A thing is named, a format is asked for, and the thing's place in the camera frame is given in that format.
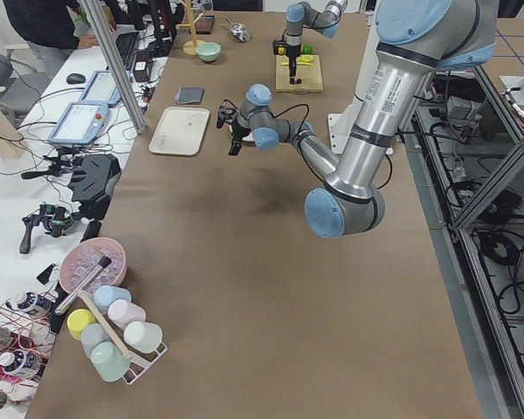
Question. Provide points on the white camera mast base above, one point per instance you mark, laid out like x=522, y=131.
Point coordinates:
x=340, y=124

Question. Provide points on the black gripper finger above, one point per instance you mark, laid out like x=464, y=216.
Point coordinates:
x=236, y=145
x=292, y=66

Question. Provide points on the wooden mug tree stand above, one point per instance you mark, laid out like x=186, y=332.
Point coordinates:
x=190, y=47

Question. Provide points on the aluminium frame post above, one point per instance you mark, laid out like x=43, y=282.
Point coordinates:
x=103, y=33

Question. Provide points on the cream rabbit tray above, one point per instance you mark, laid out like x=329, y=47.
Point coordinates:
x=179, y=131

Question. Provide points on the blue teach pendant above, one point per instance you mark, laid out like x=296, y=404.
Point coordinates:
x=101, y=87
x=80, y=123

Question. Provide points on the white plastic cup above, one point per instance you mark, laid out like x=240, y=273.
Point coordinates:
x=143, y=336

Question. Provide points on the wooden cutting board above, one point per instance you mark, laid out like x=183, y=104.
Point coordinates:
x=309, y=74

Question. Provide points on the grey folded cloth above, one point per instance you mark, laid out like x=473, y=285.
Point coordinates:
x=189, y=95

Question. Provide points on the cream round plate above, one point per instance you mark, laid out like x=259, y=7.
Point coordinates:
x=246, y=139

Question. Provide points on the black plastic stand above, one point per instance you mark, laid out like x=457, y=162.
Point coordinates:
x=92, y=184

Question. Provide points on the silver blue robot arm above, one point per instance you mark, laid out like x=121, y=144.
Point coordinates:
x=416, y=39
x=301, y=16

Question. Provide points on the grey plastic cup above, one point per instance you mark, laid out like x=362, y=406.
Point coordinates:
x=92, y=336

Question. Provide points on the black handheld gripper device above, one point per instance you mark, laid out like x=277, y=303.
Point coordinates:
x=56, y=220

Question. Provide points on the green lime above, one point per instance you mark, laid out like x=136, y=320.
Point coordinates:
x=307, y=49

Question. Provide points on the pink bowl of ice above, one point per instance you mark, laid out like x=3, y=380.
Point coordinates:
x=83, y=258

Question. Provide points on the black computer mouse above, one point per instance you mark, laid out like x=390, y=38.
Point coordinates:
x=75, y=79

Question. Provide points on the metal ice scoop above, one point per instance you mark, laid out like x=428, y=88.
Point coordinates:
x=239, y=31

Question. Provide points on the pink plastic cup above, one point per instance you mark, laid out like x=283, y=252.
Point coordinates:
x=122, y=312

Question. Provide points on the white cup rack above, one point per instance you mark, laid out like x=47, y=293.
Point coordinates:
x=140, y=363

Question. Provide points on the yellow plastic cup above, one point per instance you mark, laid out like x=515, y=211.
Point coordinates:
x=78, y=320

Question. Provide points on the mint green bowl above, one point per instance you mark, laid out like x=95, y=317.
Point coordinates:
x=209, y=52

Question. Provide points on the mint green plastic cup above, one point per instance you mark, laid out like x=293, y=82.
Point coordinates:
x=109, y=361

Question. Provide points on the black keyboard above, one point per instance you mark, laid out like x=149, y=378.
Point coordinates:
x=126, y=46

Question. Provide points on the metal muddler black tip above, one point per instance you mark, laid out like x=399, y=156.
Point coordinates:
x=63, y=305

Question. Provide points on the person in dark top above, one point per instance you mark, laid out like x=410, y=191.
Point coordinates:
x=47, y=23

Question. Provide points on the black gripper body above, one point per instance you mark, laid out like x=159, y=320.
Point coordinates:
x=237, y=133
x=292, y=55

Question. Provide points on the blue plastic cup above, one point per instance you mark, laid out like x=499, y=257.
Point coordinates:
x=105, y=295

